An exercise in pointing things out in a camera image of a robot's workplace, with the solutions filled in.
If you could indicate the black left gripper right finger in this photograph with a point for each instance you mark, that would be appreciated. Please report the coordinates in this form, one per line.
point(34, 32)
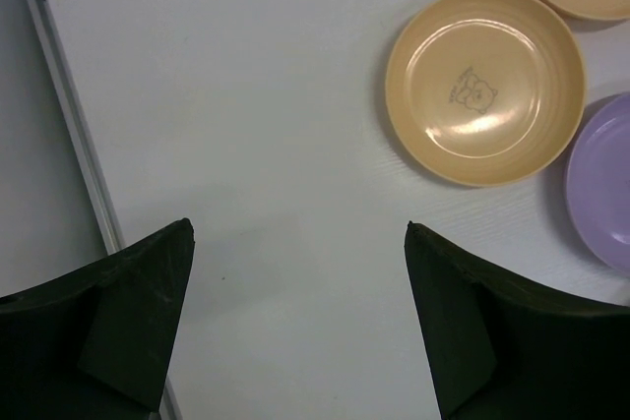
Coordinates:
point(502, 346)

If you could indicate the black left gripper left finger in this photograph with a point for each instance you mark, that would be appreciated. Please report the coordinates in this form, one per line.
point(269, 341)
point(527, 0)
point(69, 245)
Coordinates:
point(96, 343)

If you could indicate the purple plate centre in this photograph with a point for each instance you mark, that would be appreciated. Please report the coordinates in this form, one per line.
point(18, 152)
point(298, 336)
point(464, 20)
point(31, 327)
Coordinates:
point(597, 184)

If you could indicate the yellow plate left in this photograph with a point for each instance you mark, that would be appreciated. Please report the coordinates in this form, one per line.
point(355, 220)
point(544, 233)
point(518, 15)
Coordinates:
point(485, 93)

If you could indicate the aluminium frame rail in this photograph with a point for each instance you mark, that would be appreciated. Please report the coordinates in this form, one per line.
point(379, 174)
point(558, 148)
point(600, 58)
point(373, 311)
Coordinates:
point(81, 139)

